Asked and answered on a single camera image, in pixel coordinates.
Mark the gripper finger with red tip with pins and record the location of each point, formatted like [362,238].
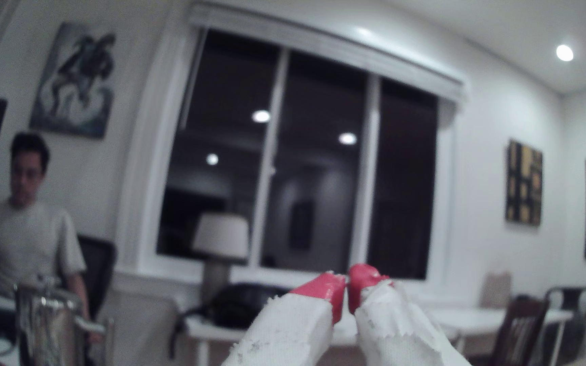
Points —
[293,325]
[394,325]

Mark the black bag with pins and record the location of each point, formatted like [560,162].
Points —
[242,305]

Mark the white table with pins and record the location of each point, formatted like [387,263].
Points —
[476,320]

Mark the beige paper bag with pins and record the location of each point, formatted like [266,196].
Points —
[495,292]

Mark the table lamp with white shade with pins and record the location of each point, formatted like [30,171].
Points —
[220,236]

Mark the dark wooden chair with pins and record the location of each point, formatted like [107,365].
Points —
[519,330]

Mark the large white-framed window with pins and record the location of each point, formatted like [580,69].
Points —
[318,167]

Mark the black metal chair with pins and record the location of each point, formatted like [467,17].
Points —
[575,333]

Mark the black office chair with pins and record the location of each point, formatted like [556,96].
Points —
[97,269]

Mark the man in grey t-shirt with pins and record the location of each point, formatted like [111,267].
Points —
[28,239]

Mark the white roller blind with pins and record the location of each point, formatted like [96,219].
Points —
[323,45]

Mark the round recessed ceiling light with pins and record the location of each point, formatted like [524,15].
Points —
[564,53]

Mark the figure painting on canvas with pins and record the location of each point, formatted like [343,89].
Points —
[74,81]

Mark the yellow and black wall art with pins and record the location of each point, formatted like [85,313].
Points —
[524,183]

